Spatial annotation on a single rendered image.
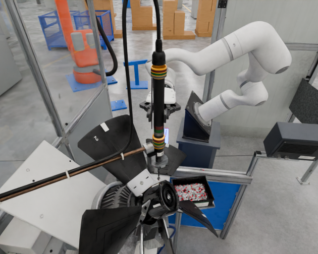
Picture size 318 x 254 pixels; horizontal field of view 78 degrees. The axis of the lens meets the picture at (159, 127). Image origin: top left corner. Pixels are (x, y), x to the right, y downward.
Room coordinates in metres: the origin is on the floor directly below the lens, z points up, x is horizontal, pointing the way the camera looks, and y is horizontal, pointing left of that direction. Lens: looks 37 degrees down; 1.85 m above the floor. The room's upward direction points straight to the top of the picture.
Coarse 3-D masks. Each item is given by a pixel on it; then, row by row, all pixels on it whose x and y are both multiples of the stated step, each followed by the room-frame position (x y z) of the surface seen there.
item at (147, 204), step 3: (147, 201) 0.37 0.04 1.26; (144, 204) 0.35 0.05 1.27; (147, 204) 0.37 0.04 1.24; (147, 207) 0.37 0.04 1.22; (141, 210) 0.34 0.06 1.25; (144, 210) 0.36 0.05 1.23; (144, 213) 0.36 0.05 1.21; (141, 216) 0.34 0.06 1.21; (144, 216) 0.36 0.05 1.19; (141, 219) 0.34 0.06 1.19; (138, 222) 0.33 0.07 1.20
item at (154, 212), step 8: (160, 184) 0.43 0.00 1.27; (168, 184) 0.46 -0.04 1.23; (144, 192) 0.43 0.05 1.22; (152, 192) 0.41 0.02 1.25; (160, 192) 0.40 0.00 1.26; (168, 192) 0.43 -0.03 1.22; (176, 192) 0.45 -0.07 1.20; (136, 200) 0.41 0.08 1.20; (144, 200) 0.40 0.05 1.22; (152, 200) 0.39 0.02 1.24; (160, 200) 0.38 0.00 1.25; (168, 200) 0.40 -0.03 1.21; (176, 200) 0.42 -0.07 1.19; (152, 208) 0.37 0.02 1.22; (160, 208) 0.36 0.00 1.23; (168, 208) 0.36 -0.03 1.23; (176, 208) 0.38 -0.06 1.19; (152, 216) 0.36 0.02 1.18; (160, 216) 0.36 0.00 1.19; (144, 224) 0.35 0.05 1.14
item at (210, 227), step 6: (180, 204) 0.50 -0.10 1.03; (186, 204) 0.52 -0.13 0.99; (192, 204) 0.55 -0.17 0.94; (186, 210) 0.44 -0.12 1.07; (192, 210) 0.48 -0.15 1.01; (198, 210) 0.52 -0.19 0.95; (192, 216) 0.41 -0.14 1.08; (198, 216) 0.45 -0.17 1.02; (204, 222) 0.43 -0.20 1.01; (210, 228) 0.41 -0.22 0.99; (216, 234) 0.39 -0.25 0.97
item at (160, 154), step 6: (156, 42) 0.51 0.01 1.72; (162, 42) 0.51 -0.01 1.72; (156, 48) 0.51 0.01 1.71; (162, 48) 0.51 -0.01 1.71; (156, 54) 0.50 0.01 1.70; (162, 54) 0.50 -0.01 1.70; (156, 60) 0.50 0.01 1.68; (162, 60) 0.50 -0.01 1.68; (156, 150) 0.50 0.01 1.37; (162, 150) 0.50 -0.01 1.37; (156, 156) 0.50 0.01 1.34; (162, 156) 0.50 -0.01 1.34
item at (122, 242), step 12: (84, 216) 0.23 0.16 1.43; (96, 216) 0.24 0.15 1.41; (108, 216) 0.25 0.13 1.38; (120, 216) 0.27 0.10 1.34; (132, 216) 0.30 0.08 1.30; (84, 228) 0.21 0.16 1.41; (96, 228) 0.22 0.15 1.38; (108, 228) 0.24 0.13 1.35; (120, 228) 0.26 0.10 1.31; (132, 228) 0.29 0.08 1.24; (84, 240) 0.19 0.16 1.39; (96, 240) 0.20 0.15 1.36; (108, 240) 0.22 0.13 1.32; (120, 240) 0.24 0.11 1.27; (84, 252) 0.18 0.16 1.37; (96, 252) 0.19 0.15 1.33; (108, 252) 0.21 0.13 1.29
